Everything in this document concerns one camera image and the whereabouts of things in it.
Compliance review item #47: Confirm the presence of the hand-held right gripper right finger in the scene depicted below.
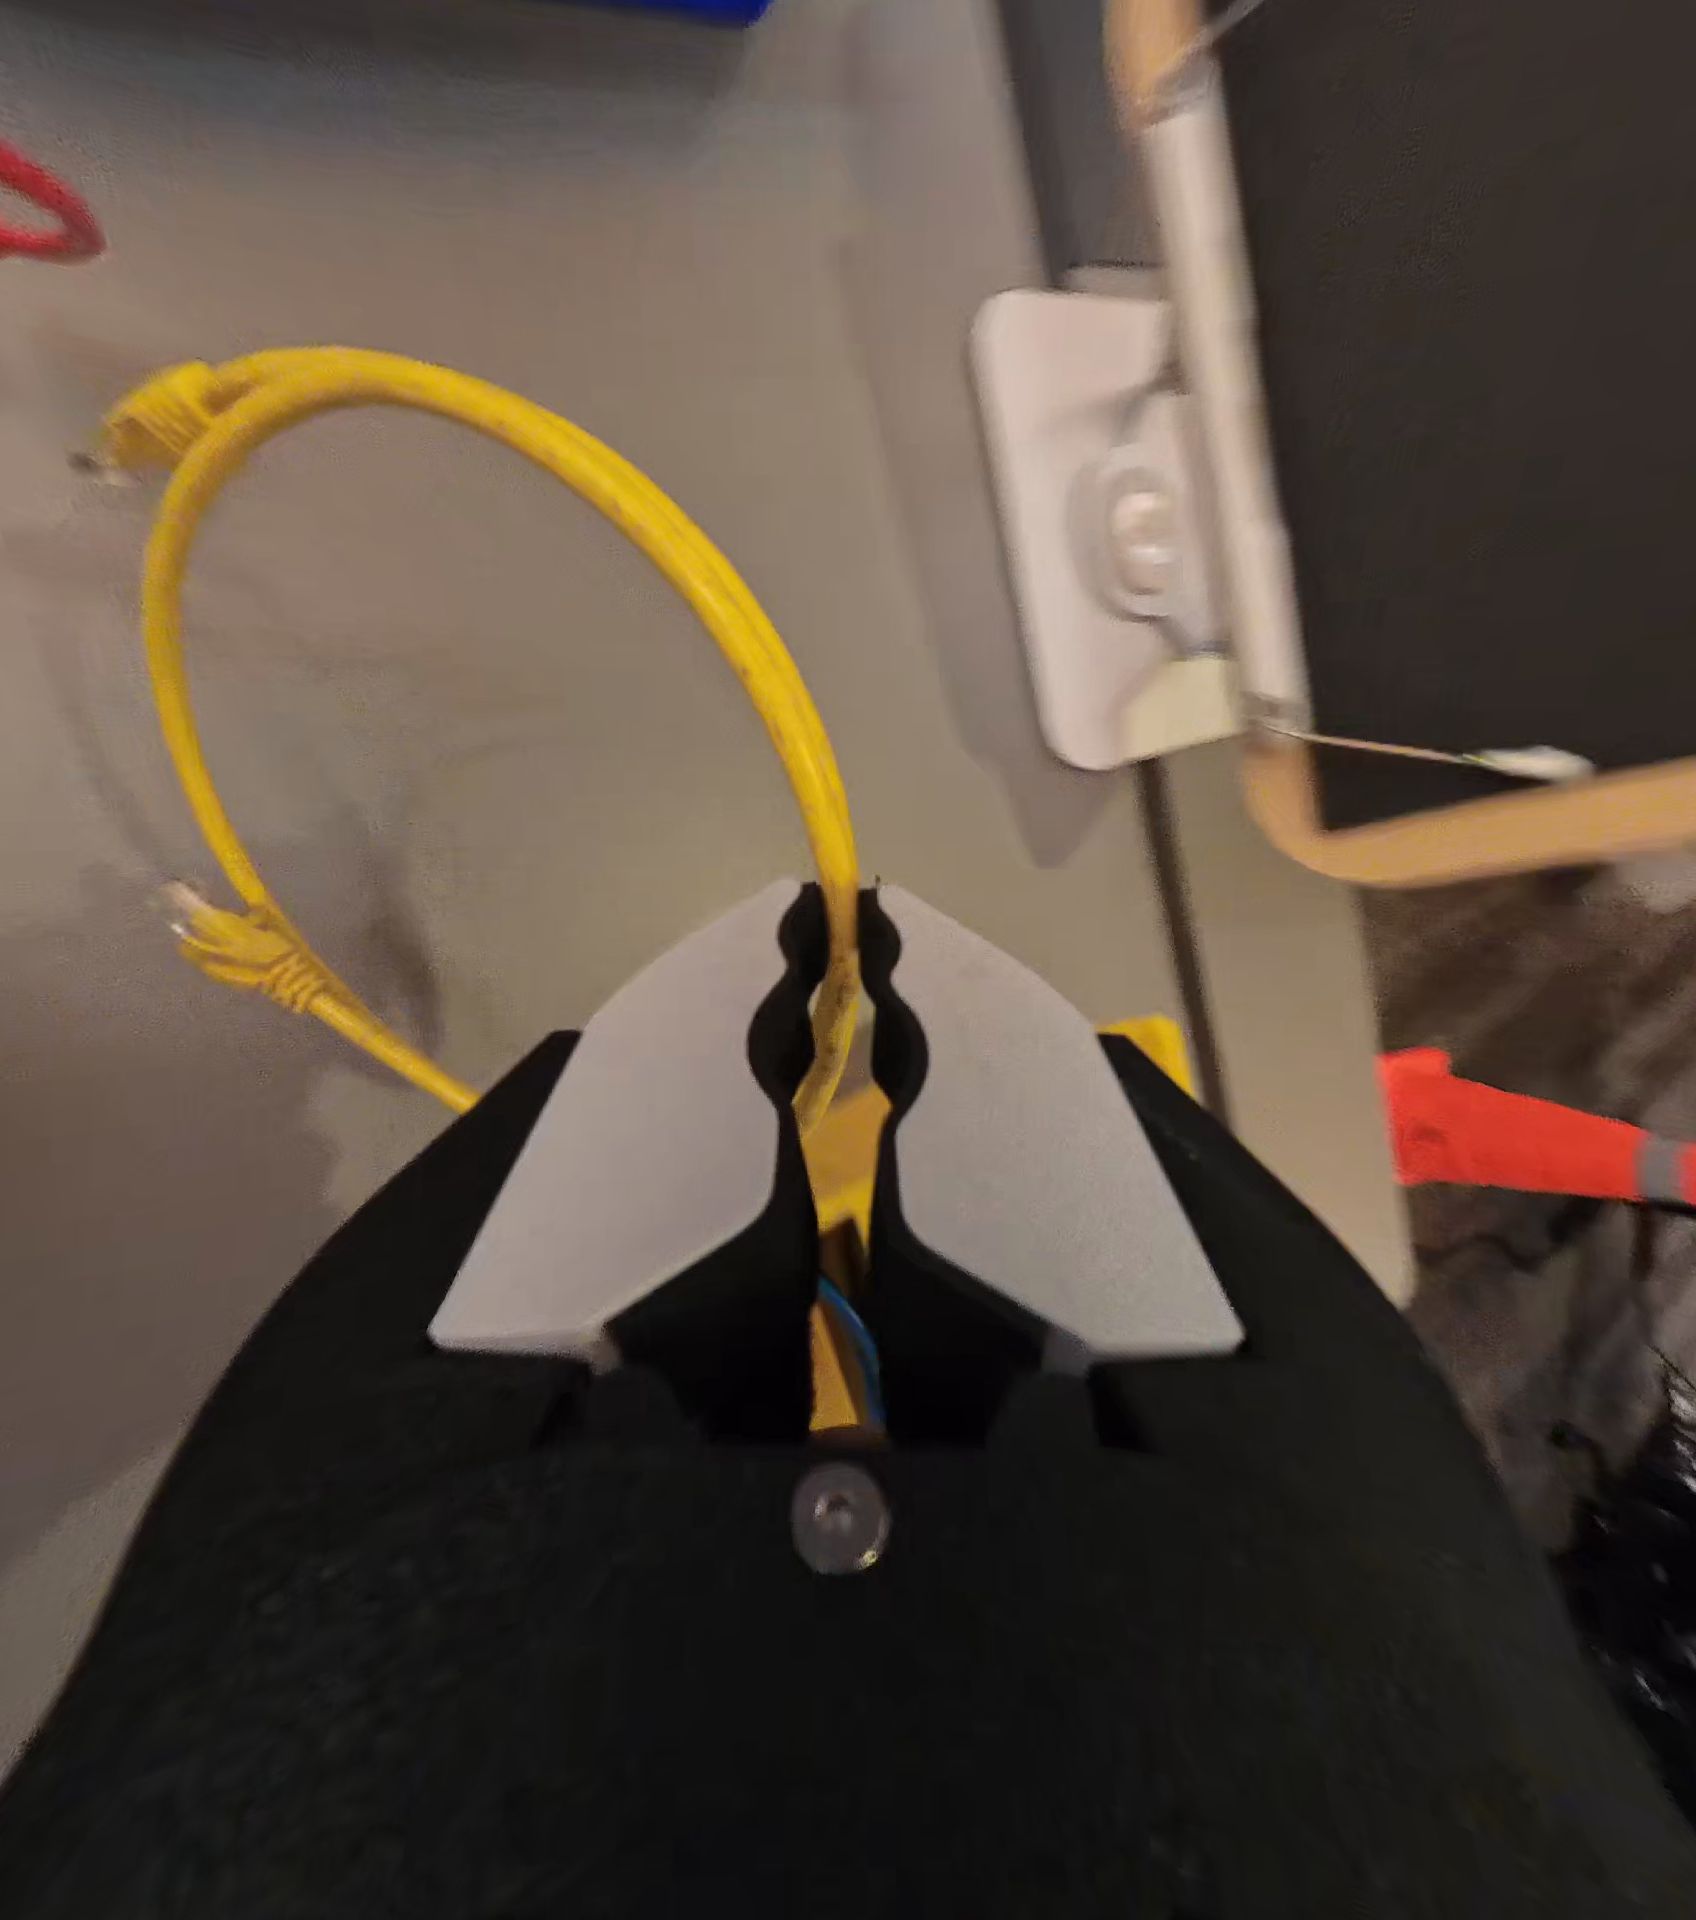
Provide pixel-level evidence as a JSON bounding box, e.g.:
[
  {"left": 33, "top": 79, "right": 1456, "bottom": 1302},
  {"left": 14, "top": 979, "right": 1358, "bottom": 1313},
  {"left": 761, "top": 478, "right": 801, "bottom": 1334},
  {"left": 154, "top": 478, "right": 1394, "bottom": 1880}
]
[{"left": 862, "top": 882, "right": 1250, "bottom": 1448}]

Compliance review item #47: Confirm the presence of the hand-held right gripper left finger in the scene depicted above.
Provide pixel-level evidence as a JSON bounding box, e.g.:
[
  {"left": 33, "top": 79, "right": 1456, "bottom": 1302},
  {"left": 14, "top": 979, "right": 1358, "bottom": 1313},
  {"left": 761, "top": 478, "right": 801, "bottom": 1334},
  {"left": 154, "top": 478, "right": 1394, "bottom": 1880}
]
[{"left": 427, "top": 879, "right": 813, "bottom": 1446}]

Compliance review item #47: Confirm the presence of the yellow plastic bin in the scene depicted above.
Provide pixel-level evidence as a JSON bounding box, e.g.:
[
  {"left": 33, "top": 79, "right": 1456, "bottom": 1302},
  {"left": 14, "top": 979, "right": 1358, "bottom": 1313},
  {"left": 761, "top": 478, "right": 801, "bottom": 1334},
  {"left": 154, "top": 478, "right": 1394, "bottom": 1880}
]
[{"left": 805, "top": 1016, "right": 1197, "bottom": 1440}]

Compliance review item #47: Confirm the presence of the blue ethernet cable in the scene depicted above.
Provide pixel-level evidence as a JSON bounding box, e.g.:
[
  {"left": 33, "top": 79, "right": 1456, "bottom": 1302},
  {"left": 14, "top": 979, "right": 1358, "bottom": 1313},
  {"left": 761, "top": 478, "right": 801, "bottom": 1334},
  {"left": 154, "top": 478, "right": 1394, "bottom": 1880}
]
[{"left": 813, "top": 1273, "right": 887, "bottom": 1428}]

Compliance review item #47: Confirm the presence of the yellow ethernet cable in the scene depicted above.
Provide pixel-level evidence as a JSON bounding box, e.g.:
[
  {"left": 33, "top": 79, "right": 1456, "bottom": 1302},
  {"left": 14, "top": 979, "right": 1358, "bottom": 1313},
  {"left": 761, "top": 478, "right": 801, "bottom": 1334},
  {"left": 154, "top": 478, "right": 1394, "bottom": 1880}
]
[{"left": 73, "top": 347, "right": 867, "bottom": 1145}]

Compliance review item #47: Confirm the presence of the orange traffic cone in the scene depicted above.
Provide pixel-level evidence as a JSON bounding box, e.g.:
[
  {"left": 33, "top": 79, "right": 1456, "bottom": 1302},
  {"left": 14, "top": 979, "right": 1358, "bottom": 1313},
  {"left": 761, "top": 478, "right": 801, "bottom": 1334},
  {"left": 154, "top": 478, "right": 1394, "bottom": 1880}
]
[{"left": 1376, "top": 1045, "right": 1696, "bottom": 1224}]

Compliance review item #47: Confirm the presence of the white tablet stand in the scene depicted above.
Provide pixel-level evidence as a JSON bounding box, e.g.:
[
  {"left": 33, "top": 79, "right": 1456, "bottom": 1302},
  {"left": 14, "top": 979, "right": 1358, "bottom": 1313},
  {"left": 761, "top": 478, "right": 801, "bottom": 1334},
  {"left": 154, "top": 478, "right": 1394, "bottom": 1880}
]
[{"left": 968, "top": 81, "right": 1316, "bottom": 772}]

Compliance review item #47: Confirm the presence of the black wood-framed board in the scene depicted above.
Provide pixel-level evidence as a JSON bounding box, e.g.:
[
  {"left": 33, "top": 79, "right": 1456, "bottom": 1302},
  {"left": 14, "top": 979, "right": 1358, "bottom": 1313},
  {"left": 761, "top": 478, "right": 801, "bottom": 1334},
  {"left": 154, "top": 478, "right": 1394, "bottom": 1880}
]
[{"left": 1105, "top": 0, "right": 1696, "bottom": 889}]

